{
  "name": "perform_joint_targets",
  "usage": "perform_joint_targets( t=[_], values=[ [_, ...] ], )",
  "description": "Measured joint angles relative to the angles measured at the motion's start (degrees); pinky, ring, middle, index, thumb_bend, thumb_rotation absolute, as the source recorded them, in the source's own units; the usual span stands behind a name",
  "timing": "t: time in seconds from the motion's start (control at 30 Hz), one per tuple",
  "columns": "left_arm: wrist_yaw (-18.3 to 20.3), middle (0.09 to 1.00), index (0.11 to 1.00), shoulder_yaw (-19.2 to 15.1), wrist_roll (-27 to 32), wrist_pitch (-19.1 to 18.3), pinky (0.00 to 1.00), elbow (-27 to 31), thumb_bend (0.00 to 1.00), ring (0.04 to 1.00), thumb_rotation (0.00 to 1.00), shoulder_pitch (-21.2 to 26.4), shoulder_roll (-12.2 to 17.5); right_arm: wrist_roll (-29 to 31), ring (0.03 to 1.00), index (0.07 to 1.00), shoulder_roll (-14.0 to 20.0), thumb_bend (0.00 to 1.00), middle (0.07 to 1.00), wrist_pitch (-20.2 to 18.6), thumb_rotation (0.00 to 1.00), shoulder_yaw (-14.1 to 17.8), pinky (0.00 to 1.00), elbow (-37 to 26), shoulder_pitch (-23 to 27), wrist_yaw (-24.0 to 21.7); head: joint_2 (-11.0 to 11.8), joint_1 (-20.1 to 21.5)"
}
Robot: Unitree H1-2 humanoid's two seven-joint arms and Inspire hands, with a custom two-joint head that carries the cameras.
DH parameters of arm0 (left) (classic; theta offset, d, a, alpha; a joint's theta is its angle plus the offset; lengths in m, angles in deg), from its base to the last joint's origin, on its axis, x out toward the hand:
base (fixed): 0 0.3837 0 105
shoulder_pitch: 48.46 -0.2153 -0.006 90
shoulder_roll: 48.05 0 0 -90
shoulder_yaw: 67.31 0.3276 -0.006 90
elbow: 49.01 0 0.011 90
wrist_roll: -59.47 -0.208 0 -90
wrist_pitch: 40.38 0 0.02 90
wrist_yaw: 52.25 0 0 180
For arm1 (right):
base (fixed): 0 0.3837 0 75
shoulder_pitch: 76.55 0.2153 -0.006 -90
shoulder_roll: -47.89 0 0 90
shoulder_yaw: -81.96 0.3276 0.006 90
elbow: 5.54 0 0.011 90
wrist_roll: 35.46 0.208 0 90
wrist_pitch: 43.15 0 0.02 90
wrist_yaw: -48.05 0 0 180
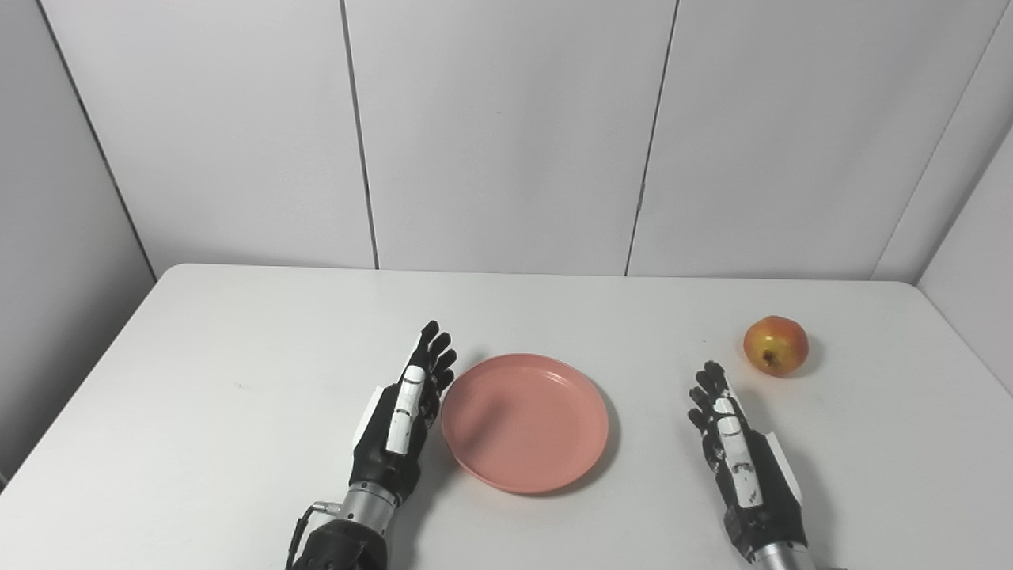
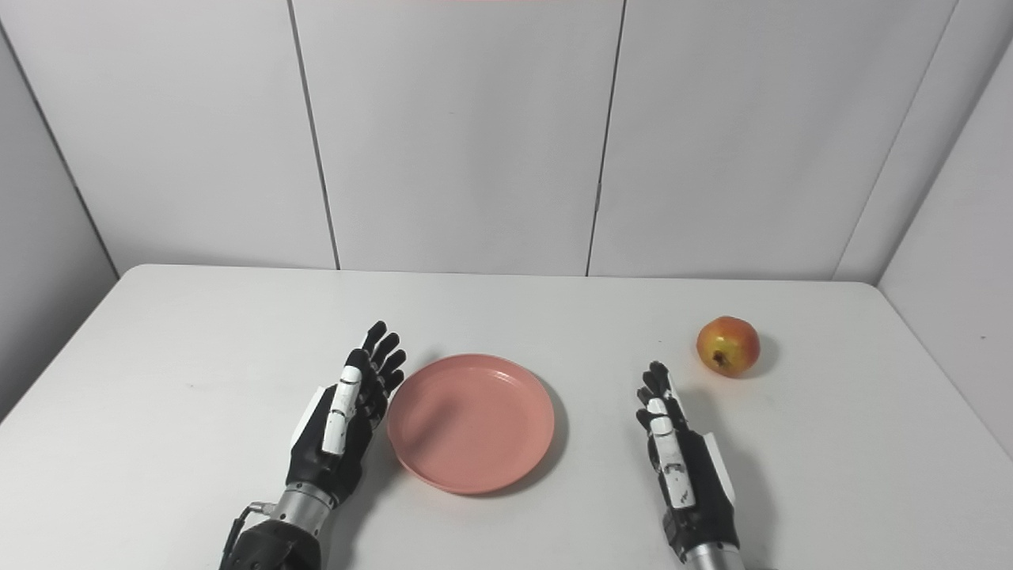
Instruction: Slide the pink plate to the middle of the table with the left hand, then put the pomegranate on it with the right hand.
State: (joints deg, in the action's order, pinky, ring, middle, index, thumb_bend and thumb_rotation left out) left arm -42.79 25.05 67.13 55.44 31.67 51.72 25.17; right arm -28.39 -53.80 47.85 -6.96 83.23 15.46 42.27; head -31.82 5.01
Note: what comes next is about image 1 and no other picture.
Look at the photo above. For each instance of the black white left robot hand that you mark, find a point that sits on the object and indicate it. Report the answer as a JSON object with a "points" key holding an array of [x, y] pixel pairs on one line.
{"points": [[380, 463]]}

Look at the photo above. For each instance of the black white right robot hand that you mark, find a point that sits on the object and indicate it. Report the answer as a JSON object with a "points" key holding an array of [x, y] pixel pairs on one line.
{"points": [[764, 507]]}

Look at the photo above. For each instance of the pink round plate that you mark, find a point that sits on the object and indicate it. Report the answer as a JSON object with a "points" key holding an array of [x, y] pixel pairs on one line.
{"points": [[526, 423]]}

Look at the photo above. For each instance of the red yellow pomegranate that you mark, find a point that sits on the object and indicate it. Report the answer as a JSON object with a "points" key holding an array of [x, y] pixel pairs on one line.
{"points": [[775, 342]]}

